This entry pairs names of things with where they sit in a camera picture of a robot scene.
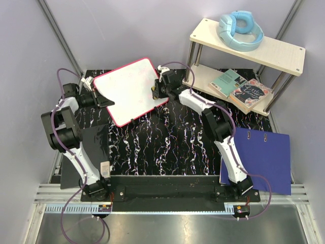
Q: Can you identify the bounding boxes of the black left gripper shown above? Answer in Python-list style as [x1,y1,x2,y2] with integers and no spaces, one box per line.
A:
[80,88,114,110]

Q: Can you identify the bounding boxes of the pink-framed whiteboard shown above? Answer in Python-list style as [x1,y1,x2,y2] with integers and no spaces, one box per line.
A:
[93,57,169,127]

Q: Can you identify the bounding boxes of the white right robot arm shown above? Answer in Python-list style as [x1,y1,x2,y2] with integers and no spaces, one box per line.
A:
[151,66,253,202]

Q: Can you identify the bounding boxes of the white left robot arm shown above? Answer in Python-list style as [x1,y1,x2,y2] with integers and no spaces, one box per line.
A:
[41,83,115,201]

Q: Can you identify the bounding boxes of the black flat panel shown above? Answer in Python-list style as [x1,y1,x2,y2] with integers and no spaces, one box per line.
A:
[60,125,109,190]

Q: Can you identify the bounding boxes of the teal paperback book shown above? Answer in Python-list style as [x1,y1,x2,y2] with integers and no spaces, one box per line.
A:
[208,69,247,99]

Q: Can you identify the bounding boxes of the white barcode label tag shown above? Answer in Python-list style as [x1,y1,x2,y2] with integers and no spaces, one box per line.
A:
[101,161,111,178]

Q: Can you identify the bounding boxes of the navy floral book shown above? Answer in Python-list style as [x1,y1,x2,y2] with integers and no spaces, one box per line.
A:
[229,79,273,114]

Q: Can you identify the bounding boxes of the white two-tier shelf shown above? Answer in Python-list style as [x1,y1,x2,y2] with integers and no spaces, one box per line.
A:
[184,18,306,116]

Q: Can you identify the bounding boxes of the light blue headphones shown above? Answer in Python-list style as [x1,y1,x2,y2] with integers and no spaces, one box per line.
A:
[217,11,265,52]

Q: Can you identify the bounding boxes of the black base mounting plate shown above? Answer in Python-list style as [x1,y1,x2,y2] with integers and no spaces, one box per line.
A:
[81,175,261,214]

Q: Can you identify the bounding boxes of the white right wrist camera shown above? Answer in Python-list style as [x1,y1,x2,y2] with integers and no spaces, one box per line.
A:
[157,65,170,74]

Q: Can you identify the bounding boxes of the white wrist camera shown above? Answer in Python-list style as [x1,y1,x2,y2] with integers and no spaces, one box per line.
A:
[157,65,170,74]
[80,76,94,91]

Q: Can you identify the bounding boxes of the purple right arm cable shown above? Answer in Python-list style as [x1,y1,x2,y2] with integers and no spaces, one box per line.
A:
[157,62,272,220]

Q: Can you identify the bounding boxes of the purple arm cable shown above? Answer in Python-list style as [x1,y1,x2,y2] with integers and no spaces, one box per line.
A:
[49,67,110,242]
[157,62,272,220]

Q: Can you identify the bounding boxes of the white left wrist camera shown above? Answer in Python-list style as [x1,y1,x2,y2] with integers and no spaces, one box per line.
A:
[80,76,94,91]

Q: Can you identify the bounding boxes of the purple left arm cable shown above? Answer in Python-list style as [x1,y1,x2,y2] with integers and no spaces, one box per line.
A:
[49,67,110,242]

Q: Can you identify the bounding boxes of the blue ring binder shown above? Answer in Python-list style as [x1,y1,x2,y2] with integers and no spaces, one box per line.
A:
[215,128,291,195]

